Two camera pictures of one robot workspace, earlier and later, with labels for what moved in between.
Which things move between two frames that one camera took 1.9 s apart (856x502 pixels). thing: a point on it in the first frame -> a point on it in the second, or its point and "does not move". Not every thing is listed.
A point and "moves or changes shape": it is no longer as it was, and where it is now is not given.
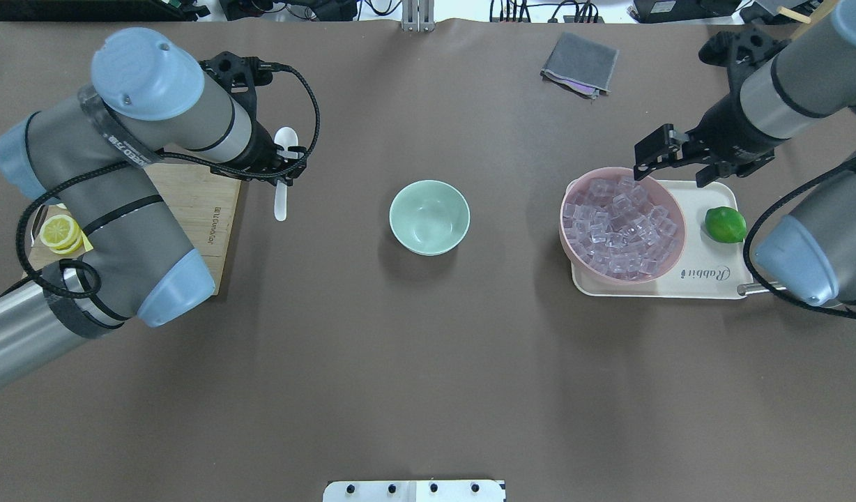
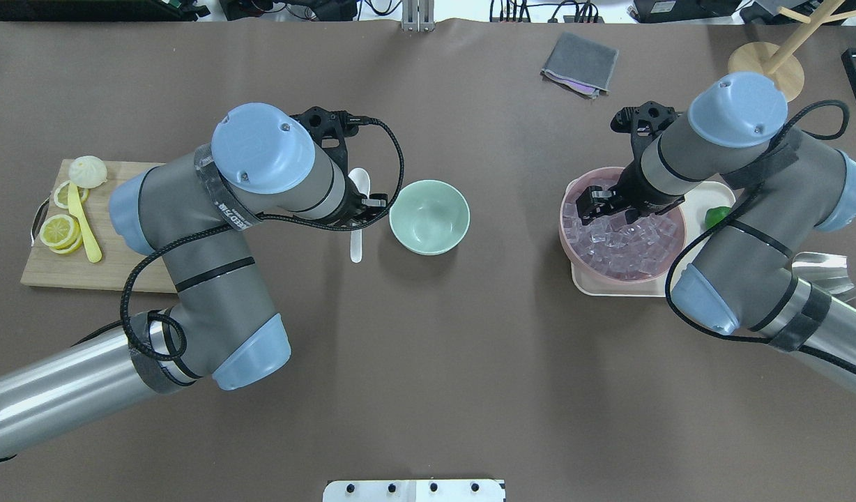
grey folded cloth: [581, 65] does not move
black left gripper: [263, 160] -> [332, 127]
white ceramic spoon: [285, 138] moves or changes shape
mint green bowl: [429, 217] does not move
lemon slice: [61, 233] does not move
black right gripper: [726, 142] -> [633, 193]
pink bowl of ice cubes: [615, 229] does not move
